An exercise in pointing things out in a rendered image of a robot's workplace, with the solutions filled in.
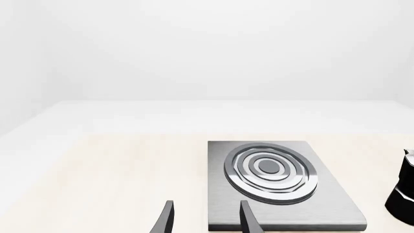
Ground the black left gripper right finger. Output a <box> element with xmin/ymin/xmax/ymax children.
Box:
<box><xmin>239</xmin><ymin>200</ymin><xmax>266</xmax><ymax>233</ymax></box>

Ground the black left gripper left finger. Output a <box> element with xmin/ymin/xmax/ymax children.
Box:
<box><xmin>149</xmin><ymin>200</ymin><xmax>177</xmax><ymax>233</ymax></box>

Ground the flat grey stove plate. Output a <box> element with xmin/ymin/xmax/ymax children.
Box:
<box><xmin>207</xmin><ymin>140</ymin><xmax>368</xmax><ymax>232</ymax></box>

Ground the black moka pot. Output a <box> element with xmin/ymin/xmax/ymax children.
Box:
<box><xmin>384</xmin><ymin>148</ymin><xmax>414</xmax><ymax>227</ymax></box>

